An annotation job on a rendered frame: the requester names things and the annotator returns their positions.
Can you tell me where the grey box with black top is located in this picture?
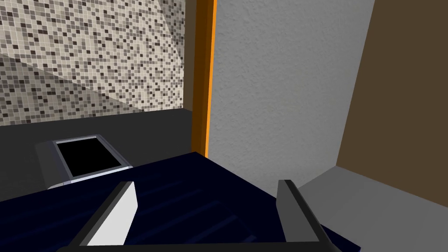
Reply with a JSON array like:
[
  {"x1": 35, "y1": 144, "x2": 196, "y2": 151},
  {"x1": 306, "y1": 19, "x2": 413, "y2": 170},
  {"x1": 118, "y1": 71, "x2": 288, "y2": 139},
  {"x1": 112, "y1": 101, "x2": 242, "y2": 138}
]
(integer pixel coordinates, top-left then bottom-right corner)
[{"x1": 35, "y1": 134, "x2": 134, "y2": 190}]

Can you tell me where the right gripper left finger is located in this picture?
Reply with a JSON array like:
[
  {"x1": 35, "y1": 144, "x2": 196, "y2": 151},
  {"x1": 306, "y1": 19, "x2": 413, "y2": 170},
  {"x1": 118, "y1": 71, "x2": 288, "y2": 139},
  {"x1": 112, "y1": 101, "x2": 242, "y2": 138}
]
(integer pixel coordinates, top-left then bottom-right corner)
[{"x1": 68, "y1": 181, "x2": 138, "y2": 247}]

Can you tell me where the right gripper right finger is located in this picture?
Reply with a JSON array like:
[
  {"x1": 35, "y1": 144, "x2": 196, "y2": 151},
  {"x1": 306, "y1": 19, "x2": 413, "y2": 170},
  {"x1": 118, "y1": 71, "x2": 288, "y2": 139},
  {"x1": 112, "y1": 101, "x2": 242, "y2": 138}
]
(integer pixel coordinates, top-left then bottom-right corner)
[{"x1": 276, "y1": 179, "x2": 334, "y2": 244}]

